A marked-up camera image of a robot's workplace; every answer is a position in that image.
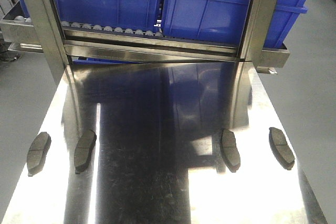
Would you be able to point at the stainless steel roller rack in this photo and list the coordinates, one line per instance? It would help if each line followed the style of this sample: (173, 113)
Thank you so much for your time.
(45, 34)

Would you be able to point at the grey brake pad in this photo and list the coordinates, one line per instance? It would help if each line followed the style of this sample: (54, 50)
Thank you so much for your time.
(229, 150)
(280, 148)
(37, 153)
(83, 151)

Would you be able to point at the right blue plastic crate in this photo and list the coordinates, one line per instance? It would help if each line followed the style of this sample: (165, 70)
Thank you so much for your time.
(223, 20)

